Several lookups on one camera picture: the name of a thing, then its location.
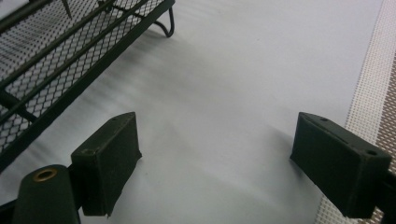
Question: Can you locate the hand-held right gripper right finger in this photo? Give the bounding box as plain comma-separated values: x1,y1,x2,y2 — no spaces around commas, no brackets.
290,111,393,219

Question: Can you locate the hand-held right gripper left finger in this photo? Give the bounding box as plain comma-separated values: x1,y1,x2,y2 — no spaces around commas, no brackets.
70,111,143,217

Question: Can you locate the beige woven placemat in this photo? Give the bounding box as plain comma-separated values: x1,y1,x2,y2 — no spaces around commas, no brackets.
313,0,396,224

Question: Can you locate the black wire mesh rack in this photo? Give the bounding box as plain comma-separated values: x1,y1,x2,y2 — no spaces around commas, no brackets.
0,0,177,174

